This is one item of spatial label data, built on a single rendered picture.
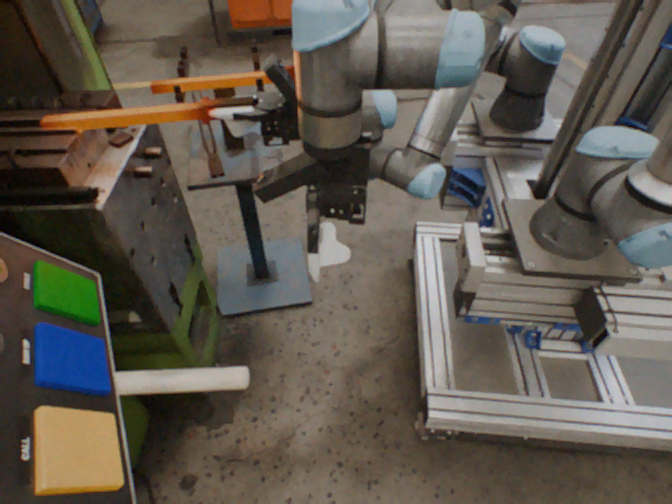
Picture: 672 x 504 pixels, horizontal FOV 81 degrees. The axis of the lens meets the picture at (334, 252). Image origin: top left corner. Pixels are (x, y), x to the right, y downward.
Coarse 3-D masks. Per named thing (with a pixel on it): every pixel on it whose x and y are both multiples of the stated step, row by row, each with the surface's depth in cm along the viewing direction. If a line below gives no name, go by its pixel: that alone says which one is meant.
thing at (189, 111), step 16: (240, 96) 77; (96, 112) 77; (112, 112) 77; (128, 112) 76; (144, 112) 76; (160, 112) 76; (176, 112) 76; (192, 112) 76; (208, 112) 77; (80, 128) 77; (96, 128) 77
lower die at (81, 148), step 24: (0, 120) 79; (0, 144) 74; (24, 144) 74; (48, 144) 74; (72, 144) 75; (96, 144) 83; (0, 168) 71; (24, 168) 71; (48, 168) 71; (72, 168) 75
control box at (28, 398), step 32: (0, 256) 43; (32, 256) 47; (0, 288) 41; (32, 288) 44; (96, 288) 53; (0, 320) 38; (32, 320) 41; (64, 320) 45; (0, 352) 36; (32, 352) 39; (0, 384) 34; (32, 384) 36; (0, 416) 32; (32, 416) 34; (0, 448) 31; (32, 448) 33; (0, 480) 29; (32, 480) 31; (128, 480) 38
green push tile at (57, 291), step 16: (48, 272) 47; (64, 272) 49; (48, 288) 45; (64, 288) 47; (80, 288) 49; (48, 304) 43; (64, 304) 45; (80, 304) 48; (96, 304) 50; (80, 320) 47; (96, 320) 48
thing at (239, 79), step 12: (252, 72) 105; (156, 84) 100; (168, 84) 101; (180, 84) 101; (192, 84) 102; (204, 84) 102; (216, 84) 103; (228, 84) 104; (240, 84) 104; (252, 84) 105
